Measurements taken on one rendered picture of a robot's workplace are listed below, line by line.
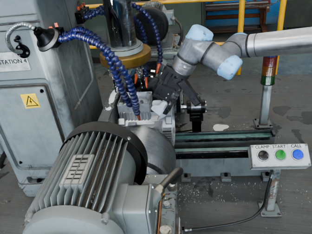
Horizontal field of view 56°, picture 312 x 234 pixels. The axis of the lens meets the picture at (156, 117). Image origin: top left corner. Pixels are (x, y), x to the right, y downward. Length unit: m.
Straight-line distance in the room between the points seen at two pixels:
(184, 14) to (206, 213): 3.41
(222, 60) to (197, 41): 0.10
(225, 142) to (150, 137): 0.47
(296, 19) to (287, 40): 4.84
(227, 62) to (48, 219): 0.66
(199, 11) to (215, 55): 3.30
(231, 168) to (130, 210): 0.81
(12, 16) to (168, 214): 0.66
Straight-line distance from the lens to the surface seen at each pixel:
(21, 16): 0.92
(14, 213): 1.32
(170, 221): 0.65
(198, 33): 0.92
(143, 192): 0.50
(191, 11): 4.21
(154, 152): 0.84
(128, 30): 0.99
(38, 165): 1.22
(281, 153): 0.96
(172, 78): 0.99
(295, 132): 1.56
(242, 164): 1.23
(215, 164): 1.21
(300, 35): 0.97
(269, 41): 0.98
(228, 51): 0.93
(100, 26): 4.60
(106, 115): 1.04
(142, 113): 1.10
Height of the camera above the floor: 1.67
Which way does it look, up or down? 32 degrees down
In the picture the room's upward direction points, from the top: 7 degrees counter-clockwise
